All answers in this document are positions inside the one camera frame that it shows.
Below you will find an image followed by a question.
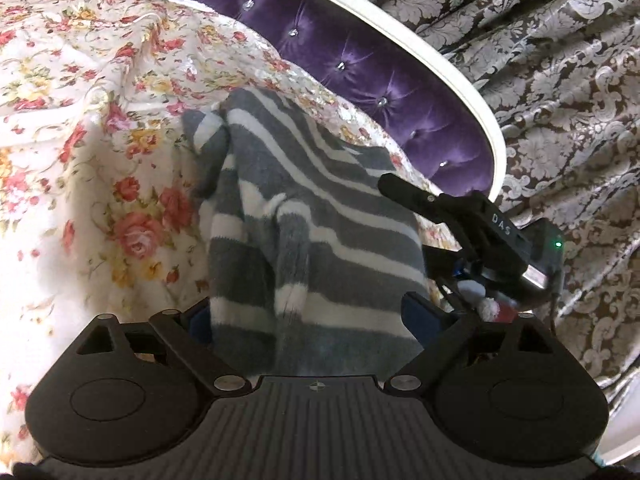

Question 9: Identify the grey white striped sweater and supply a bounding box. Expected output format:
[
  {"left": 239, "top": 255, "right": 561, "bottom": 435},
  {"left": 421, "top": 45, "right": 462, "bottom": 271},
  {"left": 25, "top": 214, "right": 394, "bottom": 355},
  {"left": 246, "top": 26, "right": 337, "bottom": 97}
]
[{"left": 181, "top": 88, "right": 426, "bottom": 379}]

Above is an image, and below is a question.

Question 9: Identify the purple tufted headboard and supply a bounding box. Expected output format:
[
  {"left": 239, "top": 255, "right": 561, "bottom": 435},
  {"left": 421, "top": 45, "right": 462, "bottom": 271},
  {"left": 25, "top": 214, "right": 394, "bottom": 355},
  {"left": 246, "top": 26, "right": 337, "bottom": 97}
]
[{"left": 189, "top": 0, "right": 506, "bottom": 200}]

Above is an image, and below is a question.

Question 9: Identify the floral bed cover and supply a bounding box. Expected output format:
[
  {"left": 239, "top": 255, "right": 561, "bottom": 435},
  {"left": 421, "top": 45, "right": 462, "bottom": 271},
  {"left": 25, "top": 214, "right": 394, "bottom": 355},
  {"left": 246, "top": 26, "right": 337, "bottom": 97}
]
[{"left": 1, "top": 0, "right": 432, "bottom": 472}]

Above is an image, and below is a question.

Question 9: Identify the brown silver damask curtain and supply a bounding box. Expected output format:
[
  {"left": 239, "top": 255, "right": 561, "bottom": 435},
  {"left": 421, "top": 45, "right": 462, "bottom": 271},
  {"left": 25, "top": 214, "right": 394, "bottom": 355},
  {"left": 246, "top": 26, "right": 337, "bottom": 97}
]
[{"left": 369, "top": 0, "right": 639, "bottom": 394}]

